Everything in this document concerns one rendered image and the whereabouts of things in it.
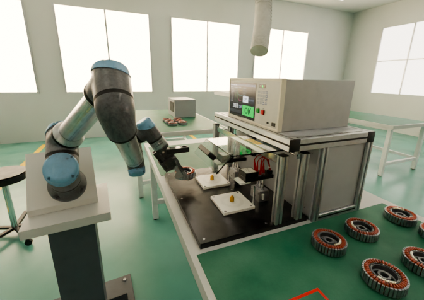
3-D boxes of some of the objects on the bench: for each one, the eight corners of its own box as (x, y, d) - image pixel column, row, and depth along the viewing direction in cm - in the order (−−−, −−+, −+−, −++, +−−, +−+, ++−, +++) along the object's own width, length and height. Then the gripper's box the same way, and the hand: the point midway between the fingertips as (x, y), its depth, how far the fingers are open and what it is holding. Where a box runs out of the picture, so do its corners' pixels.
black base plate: (200, 249, 78) (200, 244, 78) (164, 176, 135) (164, 173, 135) (306, 220, 95) (307, 215, 95) (235, 166, 152) (235, 163, 152)
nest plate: (223, 215, 94) (223, 213, 94) (210, 198, 107) (210, 196, 107) (255, 208, 99) (255, 206, 99) (238, 193, 113) (238, 190, 112)
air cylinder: (259, 202, 104) (259, 191, 103) (250, 195, 111) (250, 184, 110) (267, 200, 106) (269, 190, 105) (259, 193, 113) (260, 183, 111)
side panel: (312, 222, 94) (323, 148, 85) (306, 219, 97) (317, 145, 88) (359, 209, 104) (373, 142, 96) (353, 206, 107) (366, 140, 98)
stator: (370, 226, 92) (371, 218, 91) (384, 246, 81) (386, 237, 80) (339, 222, 94) (341, 214, 93) (349, 241, 83) (351, 232, 82)
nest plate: (203, 190, 116) (203, 187, 115) (194, 178, 129) (194, 176, 129) (229, 184, 121) (230, 183, 121) (218, 174, 134) (219, 172, 134)
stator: (358, 261, 74) (361, 251, 73) (402, 276, 69) (405, 266, 68) (360, 288, 64) (363, 277, 63) (411, 307, 59) (415, 295, 58)
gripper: (149, 147, 117) (170, 176, 125) (154, 159, 100) (178, 190, 109) (163, 137, 118) (183, 166, 127) (171, 147, 102) (194, 179, 110)
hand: (185, 174), depth 118 cm, fingers closed on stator, 13 cm apart
